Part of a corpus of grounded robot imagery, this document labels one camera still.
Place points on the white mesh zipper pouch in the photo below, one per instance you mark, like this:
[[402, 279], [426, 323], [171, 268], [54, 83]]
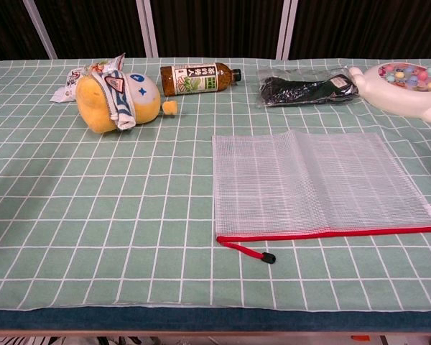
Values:
[[309, 187]]

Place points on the green tea bottle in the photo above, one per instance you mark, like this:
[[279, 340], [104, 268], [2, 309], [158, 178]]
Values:
[[197, 81]]

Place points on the black gloves in plastic bag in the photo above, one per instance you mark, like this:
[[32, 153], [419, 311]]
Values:
[[291, 91]]

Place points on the green grid tablecloth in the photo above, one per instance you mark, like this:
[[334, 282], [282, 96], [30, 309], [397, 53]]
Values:
[[93, 215]]

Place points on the yellow plush toy striped scarf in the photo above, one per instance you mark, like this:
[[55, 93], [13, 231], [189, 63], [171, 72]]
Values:
[[93, 108]]

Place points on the dark blue table cover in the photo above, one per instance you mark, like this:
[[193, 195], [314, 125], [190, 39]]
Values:
[[201, 320]]

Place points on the white snack packet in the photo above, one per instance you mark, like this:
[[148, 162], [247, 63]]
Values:
[[66, 90]]

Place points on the white fishing game toy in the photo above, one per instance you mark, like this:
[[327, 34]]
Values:
[[398, 98]]

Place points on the white partition post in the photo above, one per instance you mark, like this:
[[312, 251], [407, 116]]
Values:
[[39, 28], [147, 28], [287, 28]]

